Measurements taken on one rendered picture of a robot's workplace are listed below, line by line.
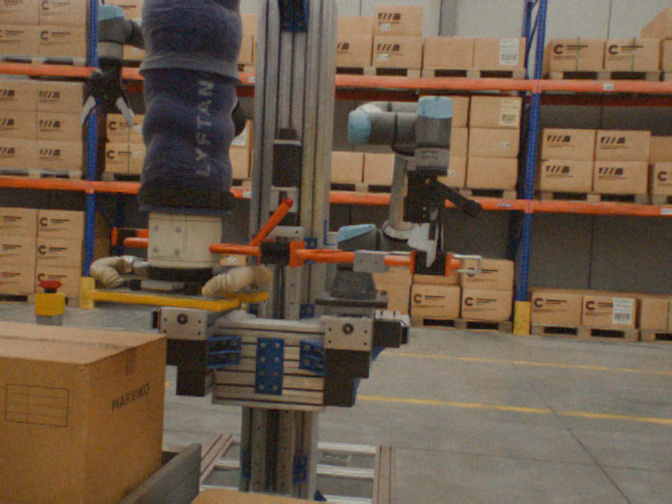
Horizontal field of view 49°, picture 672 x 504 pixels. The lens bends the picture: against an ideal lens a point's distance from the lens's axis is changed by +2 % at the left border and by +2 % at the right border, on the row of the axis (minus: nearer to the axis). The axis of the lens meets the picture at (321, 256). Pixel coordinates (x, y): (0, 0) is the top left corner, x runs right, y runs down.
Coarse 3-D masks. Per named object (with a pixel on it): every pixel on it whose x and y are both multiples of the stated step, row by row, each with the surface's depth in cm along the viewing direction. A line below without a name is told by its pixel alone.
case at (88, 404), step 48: (0, 336) 183; (48, 336) 186; (96, 336) 189; (144, 336) 191; (0, 384) 161; (48, 384) 159; (96, 384) 160; (144, 384) 184; (0, 432) 162; (48, 432) 159; (96, 432) 162; (144, 432) 185; (0, 480) 162; (48, 480) 160; (96, 480) 163; (144, 480) 187
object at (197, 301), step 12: (120, 288) 169; (132, 288) 166; (192, 288) 162; (108, 300) 164; (120, 300) 163; (132, 300) 162; (144, 300) 161; (156, 300) 160; (168, 300) 159; (180, 300) 159; (192, 300) 158; (204, 300) 158; (216, 300) 159; (228, 300) 161
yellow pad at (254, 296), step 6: (144, 288) 183; (150, 288) 182; (198, 288) 180; (222, 294) 176; (228, 294) 176; (234, 294) 175; (240, 294) 175; (246, 294) 175; (252, 294) 175; (258, 294) 177; (264, 294) 180; (240, 300) 175; (246, 300) 174; (252, 300) 174; (258, 300) 176; (264, 300) 180
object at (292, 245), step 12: (264, 240) 165; (276, 240) 171; (300, 240) 167; (264, 252) 163; (276, 252) 163; (288, 252) 162; (264, 264) 166; (276, 264) 162; (288, 264) 161; (300, 264) 167
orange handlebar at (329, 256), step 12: (132, 240) 175; (144, 240) 174; (216, 252) 169; (228, 252) 167; (240, 252) 166; (252, 252) 165; (300, 252) 162; (312, 252) 161; (324, 252) 161; (336, 252) 160; (348, 252) 163; (396, 264) 156; (408, 264) 155; (456, 264) 153
